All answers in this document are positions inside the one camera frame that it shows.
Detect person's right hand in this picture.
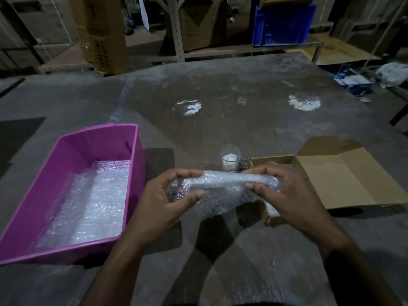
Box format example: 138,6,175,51
241,161,351,252

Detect person's left hand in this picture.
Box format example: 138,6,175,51
126,168,206,249

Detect small brown cardboard box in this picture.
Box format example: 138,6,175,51
249,136,408,227

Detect pile of bubble wrap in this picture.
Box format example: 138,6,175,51
35,160,131,251

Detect clear bubble wrap sheet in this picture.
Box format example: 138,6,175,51
167,170,282,218

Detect bubble items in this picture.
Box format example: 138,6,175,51
219,144,241,173

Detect blue and white product box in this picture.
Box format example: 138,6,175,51
334,73,374,96

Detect dark blue product box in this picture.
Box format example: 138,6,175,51
330,62,353,77

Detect flattened printed cardboard sheet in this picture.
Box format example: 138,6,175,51
286,36,383,66

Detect tall narrow cardboard carton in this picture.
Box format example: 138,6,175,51
67,0,130,76

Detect flat cardboard sheet with tape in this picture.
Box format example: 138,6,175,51
260,0,316,7

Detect pink plastic bin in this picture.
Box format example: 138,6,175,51
0,123,147,266

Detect white plastic bag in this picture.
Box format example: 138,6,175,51
374,62,408,88

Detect blue plastic crate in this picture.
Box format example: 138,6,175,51
252,3,318,47

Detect grey metal storage rack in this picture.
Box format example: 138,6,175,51
38,0,325,74

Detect open brown carton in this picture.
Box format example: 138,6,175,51
178,0,227,52

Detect white paper sheet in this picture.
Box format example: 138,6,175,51
138,0,150,31

